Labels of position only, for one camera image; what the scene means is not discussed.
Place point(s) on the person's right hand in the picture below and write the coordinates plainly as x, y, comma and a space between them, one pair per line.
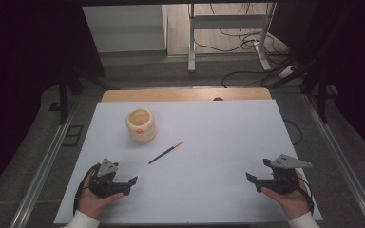
293, 204

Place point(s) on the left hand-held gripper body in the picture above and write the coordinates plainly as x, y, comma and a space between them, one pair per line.
103, 185

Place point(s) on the white metal desk frame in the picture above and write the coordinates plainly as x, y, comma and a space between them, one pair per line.
228, 21

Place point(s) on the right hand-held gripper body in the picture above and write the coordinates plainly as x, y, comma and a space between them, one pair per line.
282, 183

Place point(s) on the metal floor rail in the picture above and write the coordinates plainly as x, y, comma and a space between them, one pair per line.
41, 174
339, 152

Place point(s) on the white power strip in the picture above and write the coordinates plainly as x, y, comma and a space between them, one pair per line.
286, 72

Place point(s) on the dark curtain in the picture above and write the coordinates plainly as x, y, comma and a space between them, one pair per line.
361, 63
22, 79

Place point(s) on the dark blue paintbrush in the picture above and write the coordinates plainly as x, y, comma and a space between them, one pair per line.
164, 153

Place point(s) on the person's left hand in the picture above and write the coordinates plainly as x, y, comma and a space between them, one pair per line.
92, 204

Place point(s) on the person's right white sleeve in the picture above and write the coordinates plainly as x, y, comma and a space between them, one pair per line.
304, 221

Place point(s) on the cream ceramic cup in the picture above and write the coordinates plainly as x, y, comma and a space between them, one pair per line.
142, 134

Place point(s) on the wooden table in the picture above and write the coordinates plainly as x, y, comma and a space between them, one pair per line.
171, 94

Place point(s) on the black metal stand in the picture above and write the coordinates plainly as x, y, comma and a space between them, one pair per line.
64, 101
322, 98

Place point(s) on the black floor frame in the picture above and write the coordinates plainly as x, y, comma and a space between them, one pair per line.
72, 136

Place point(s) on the white panel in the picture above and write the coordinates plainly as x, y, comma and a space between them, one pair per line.
123, 28

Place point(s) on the person's left white sleeve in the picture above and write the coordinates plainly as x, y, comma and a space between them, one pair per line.
82, 221

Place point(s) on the white table mat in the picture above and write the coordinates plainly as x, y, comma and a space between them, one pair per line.
218, 152

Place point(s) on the person's white sleeve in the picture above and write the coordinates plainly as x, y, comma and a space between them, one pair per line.
304, 221
82, 221

